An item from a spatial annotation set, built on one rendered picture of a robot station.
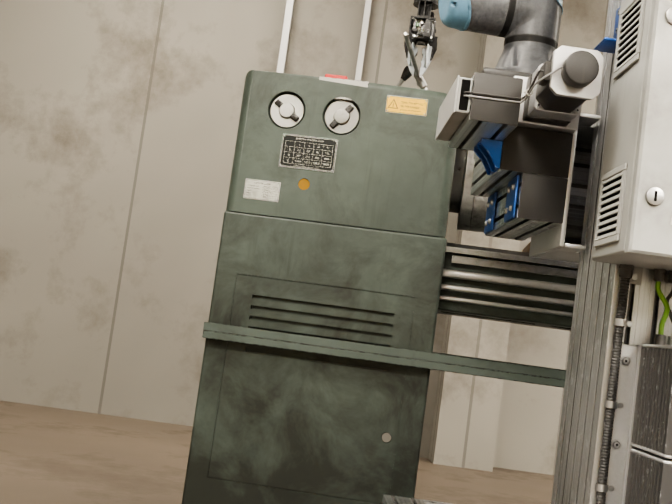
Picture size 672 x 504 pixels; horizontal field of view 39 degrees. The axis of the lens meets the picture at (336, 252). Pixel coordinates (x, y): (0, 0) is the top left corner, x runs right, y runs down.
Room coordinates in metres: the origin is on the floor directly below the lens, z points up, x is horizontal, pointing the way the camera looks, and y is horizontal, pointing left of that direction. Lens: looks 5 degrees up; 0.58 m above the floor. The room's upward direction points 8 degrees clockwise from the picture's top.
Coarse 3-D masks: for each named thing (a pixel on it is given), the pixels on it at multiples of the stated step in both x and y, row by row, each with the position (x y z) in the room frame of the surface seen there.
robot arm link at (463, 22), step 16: (448, 0) 2.00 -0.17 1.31; (464, 0) 1.97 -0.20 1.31; (480, 0) 1.98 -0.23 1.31; (496, 0) 1.98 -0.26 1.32; (448, 16) 2.01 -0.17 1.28; (464, 16) 1.99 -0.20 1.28; (480, 16) 1.99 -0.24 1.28; (496, 16) 1.99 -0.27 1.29; (480, 32) 2.04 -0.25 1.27; (496, 32) 2.03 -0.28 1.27
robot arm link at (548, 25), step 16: (512, 0) 1.98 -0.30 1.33; (528, 0) 1.99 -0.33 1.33; (544, 0) 1.99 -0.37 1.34; (560, 0) 2.01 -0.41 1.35; (512, 16) 1.99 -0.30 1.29; (528, 16) 1.99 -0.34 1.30; (544, 16) 1.99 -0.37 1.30; (560, 16) 2.02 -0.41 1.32; (512, 32) 2.02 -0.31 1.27; (528, 32) 1.99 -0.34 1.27; (544, 32) 1.99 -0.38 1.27
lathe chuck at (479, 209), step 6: (474, 198) 2.62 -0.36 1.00; (480, 198) 2.62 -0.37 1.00; (486, 198) 2.61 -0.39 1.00; (474, 204) 2.63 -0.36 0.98; (480, 204) 2.63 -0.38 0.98; (486, 204) 2.62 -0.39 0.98; (474, 210) 2.64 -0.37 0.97; (480, 210) 2.64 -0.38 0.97; (486, 210) 2.63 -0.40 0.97; (474, 216) 2.66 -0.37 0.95; (480, 216) 2.65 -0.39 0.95; (474, 222) 2.68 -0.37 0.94; (480, 222) 2.68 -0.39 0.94; (474, 228) 2.72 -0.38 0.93; (480, 228) 2.71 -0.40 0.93
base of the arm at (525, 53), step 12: (516, 36) 2.01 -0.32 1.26; (528, 36) 1.99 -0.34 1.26; (540, 36) 1.99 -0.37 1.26; (504, 48) 2.04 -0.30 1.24; (516, 48) 2.00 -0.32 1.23; (528, 48) 1.99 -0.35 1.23; (540, 48) 1.99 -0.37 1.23; (552, 48) 2.01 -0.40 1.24; (504, 60) 2.01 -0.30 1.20; (516, 60) 1.99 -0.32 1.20; (528, 60) 1.98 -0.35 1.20; (540, 60) 1.98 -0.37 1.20; (528, 72) 1.97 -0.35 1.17
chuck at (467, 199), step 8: (472, 152) 2.60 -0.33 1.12; (472, 160) 2.60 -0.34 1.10; (472, 168) 2.60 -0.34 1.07; (464, 176) 2.60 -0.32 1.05; (472, 176) 2.60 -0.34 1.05; (464, 184) 2.61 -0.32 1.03; (464, 192) 2.61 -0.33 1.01; (464, 200) 2.63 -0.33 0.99; (472, 200) 2.62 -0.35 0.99; (464, 208) 2.64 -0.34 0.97; (472, 208) 2.64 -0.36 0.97; (464, 216) 2.67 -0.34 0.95; (464, 224) 2.70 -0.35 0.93
